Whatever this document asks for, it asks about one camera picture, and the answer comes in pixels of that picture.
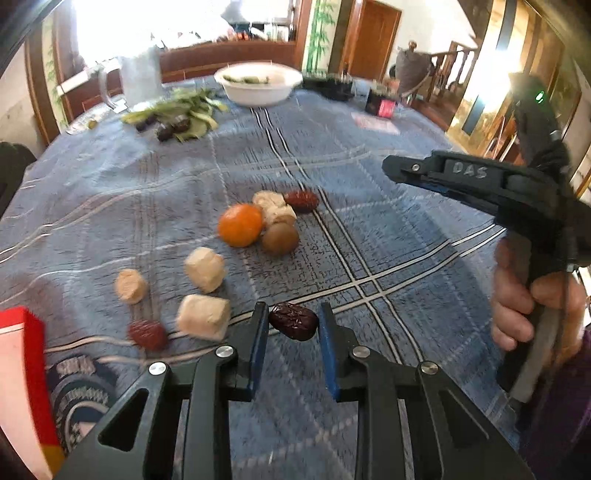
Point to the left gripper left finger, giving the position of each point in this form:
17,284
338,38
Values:
136,438

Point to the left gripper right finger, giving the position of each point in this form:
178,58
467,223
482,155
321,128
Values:
413,422

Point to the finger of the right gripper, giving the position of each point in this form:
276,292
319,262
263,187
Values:
473,181

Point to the beige pastry block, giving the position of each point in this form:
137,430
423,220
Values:
204,317
205,269

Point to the round beige pastry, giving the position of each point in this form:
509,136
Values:
130,286

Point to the dark red jujube date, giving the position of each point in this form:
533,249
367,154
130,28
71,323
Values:
295,321

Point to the red shallow box lid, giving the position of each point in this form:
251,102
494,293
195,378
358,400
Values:
26,415

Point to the orange tangerine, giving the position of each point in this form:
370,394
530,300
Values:
240,225

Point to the beige pastry cube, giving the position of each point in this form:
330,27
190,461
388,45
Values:
266,200
279,215

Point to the person right hand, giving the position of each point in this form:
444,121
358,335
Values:
512,302

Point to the black red-label canister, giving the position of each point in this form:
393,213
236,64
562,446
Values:
381,101

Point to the white paper leaflet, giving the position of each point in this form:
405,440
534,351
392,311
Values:
372,123

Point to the black pot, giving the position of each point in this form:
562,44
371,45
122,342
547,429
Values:
335,87

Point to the blue plaid tablecloth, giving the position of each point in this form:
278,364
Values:
258,301

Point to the white bowl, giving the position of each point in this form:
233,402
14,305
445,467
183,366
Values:
258,84

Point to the green vegetable leaves pile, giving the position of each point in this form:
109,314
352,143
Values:
186,115

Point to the black sofa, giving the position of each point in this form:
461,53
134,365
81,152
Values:
14,160

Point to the wooden cabinet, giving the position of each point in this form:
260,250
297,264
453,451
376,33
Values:
192,62

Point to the clear glass mug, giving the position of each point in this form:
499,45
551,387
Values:
139,76

